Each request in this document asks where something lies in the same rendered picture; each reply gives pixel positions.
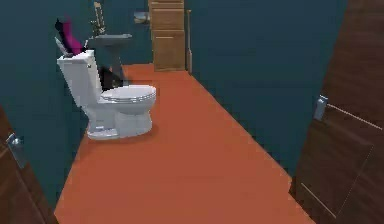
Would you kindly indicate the grey pedestal sink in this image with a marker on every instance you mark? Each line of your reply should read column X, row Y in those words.
column 114, row 43

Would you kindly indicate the grey toilet paper holder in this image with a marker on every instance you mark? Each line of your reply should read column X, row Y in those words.
column 142, row 17

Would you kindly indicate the white toilet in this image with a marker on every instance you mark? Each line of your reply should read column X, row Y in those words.
column 110, row 103

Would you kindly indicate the black bin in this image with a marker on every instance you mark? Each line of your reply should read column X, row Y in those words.
column 109, row 78

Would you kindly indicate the light wooden cabinet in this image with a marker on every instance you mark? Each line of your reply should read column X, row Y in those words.
column 168, row 36

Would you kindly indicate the dark brown room door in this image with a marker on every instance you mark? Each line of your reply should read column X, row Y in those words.
column 346, row 133
column 16, row 186

